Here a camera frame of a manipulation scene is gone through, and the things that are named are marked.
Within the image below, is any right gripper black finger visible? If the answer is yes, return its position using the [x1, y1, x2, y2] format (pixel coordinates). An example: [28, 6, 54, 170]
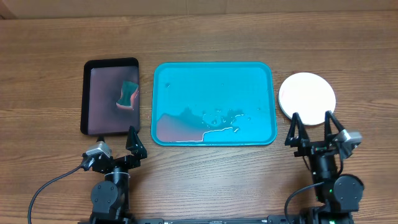
[285, 113, 310, 147]
[324, 110, 346, 142]

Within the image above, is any white plate with red stain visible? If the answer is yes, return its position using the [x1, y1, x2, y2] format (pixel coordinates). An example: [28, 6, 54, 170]
[278, 72, 336, 126]

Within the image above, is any pink round sponge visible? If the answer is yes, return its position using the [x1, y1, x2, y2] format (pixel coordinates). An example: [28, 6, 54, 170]
[116, 81, 139, 110]

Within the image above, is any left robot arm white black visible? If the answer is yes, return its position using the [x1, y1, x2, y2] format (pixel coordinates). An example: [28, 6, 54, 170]
[81, 126, 147, 223]

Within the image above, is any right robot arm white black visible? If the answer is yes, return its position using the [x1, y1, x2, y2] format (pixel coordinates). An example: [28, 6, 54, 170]
[284, 111, 364, 223]

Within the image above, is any black tray with water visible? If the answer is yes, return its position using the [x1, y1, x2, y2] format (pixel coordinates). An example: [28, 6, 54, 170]
[80, 57, 141, 136]

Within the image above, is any teal plastic tray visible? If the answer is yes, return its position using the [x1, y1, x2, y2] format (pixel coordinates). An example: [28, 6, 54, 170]
[151, 62, 277, 146]

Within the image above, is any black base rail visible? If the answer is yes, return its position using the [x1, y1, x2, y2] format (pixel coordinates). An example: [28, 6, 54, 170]
[83, 215, 305, 224]

